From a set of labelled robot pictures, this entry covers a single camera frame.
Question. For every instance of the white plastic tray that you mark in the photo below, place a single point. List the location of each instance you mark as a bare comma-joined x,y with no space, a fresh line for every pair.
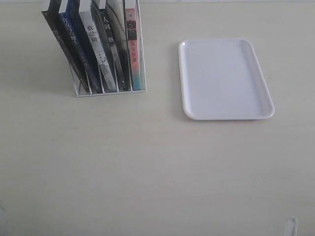
221,79

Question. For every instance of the pink and teal book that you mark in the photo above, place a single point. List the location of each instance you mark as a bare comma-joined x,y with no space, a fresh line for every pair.
132,32

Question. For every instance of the grey white cat book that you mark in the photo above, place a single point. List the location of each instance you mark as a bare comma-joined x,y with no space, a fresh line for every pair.
88,17

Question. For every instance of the black spine book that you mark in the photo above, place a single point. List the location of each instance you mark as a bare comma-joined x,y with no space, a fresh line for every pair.
114,33

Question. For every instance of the dark grey Rashomon book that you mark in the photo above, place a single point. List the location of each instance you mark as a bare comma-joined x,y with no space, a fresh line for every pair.
50,12

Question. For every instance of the white wire book rack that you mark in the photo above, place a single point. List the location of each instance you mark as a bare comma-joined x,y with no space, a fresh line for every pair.
80,90

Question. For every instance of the blue moon cover book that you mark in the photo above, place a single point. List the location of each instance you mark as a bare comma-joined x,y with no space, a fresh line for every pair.
69,14

